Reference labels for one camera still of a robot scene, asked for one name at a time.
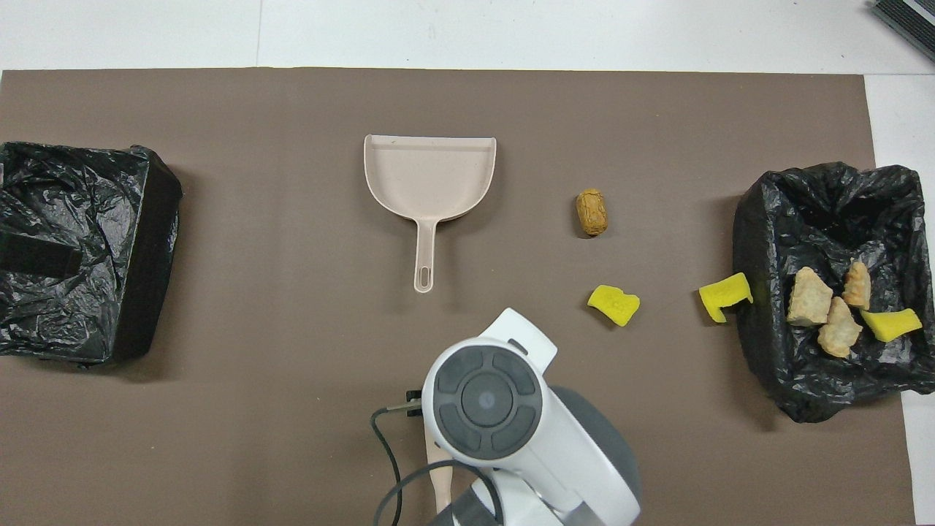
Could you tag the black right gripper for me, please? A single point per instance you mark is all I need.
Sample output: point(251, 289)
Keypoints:
point(415, 403)

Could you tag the beige hand brush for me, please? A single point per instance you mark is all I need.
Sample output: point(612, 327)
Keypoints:
point(440, 482)

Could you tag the yellow sponge chunk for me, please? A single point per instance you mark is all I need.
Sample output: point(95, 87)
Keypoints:
point(615, 305)

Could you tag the beige plastic dustpan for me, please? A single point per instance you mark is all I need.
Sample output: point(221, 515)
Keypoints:
point(431, 175)

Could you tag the yellow sponge with notch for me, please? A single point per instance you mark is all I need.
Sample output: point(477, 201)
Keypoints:
point(723, 294)

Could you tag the pale croissant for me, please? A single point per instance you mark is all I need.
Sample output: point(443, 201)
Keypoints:
point(808, 297)

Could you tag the large striped croissant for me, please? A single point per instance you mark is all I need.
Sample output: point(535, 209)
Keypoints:
point(838, 336)

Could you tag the small striped croissant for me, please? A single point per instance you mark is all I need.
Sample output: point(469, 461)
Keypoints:
point(857, 285)

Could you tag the yellow sponge wedge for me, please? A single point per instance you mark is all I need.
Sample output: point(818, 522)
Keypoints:
point(891, 324)

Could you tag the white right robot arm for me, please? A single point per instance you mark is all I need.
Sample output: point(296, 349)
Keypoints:
point(486, 398)

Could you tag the flat bin with black bag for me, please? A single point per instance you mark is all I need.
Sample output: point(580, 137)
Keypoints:
point(109, 219)

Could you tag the open bin with black bag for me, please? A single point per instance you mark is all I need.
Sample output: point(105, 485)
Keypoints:
point(803, 219)

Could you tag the brown table mat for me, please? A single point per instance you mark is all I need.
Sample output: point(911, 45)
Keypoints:
point(219, 438)

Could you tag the brown bread roll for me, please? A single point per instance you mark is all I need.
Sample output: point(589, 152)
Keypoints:
point(592, 212)

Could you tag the dark ribbed object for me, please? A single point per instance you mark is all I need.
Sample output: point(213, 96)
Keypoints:
point(909, 22)

